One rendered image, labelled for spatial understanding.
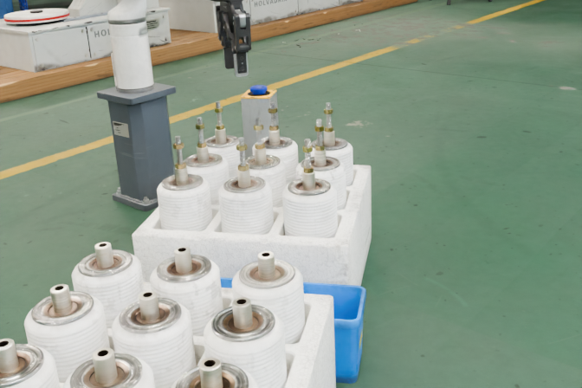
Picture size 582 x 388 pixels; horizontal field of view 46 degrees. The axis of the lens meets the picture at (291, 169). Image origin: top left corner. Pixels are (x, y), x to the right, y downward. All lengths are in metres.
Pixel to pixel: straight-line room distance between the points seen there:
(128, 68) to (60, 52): 1.65
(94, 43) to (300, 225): 2.44
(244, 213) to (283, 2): 3.30
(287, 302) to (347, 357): 0.23
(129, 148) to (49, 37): 1.63
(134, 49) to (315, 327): 1.00
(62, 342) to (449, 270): 0.84
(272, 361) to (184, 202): 0.48
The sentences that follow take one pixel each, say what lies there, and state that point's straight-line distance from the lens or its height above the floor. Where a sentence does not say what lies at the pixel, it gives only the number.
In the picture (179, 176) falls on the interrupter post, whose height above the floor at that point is 0.27.
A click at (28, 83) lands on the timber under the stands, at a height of 0.06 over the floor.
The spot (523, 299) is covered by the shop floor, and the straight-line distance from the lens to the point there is 1.39.
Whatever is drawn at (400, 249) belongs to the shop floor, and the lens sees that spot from 1.53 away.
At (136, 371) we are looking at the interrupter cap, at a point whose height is 0.25.
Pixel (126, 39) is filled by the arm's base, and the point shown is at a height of 0.43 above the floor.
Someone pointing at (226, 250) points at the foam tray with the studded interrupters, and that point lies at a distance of 1.21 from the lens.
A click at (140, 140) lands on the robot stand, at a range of 1.77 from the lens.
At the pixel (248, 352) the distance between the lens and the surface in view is 0.80.
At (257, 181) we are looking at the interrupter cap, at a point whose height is 0.25.
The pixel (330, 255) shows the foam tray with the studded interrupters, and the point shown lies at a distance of 1.16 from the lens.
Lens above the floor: 0.70
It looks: 21 degrees down
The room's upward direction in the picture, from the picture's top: 3 degrees counter-clockwise
